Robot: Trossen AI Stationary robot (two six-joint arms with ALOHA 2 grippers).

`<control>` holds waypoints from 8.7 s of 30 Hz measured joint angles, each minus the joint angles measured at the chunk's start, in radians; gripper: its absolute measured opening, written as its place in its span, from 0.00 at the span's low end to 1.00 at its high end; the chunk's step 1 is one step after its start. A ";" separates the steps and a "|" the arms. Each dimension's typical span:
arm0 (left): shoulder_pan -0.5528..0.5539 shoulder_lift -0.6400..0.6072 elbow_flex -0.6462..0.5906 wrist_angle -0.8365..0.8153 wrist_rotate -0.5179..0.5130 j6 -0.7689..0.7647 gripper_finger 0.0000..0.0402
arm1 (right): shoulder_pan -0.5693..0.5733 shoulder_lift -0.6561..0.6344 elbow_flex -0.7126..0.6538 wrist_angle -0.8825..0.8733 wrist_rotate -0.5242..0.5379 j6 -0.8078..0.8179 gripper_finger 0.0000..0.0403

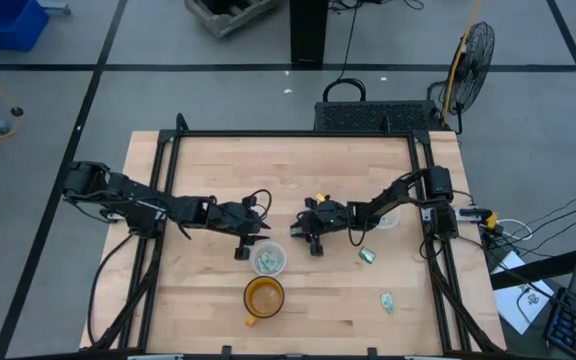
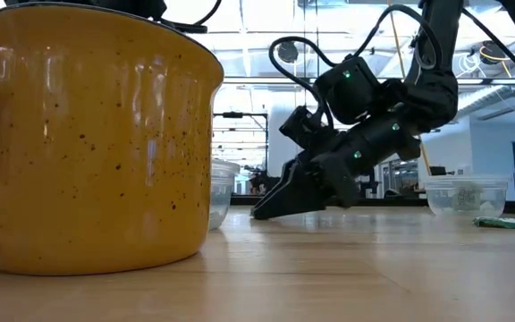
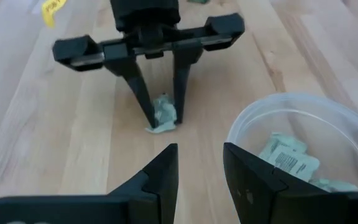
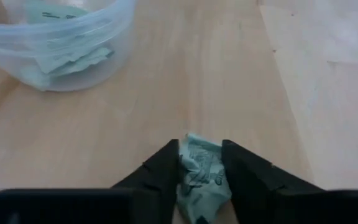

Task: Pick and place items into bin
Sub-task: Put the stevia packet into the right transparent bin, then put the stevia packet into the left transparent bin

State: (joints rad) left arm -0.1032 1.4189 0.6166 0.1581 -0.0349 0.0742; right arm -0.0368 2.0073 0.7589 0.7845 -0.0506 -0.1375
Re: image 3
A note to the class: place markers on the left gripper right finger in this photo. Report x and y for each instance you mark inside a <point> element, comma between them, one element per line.
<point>259,199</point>

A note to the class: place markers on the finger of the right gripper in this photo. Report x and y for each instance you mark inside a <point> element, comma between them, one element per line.
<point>182,77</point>
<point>135,81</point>

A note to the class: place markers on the clear plastic round container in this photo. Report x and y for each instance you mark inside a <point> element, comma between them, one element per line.
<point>337,124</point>

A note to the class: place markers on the pale green sachet packet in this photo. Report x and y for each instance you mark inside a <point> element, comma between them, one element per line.
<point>281,140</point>
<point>295,162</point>
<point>334,186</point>
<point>165,114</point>

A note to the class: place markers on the dark green foil packet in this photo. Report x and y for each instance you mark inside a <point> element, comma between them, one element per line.
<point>198,1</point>

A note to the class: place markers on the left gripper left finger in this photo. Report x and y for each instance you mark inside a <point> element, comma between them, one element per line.
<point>154,193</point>

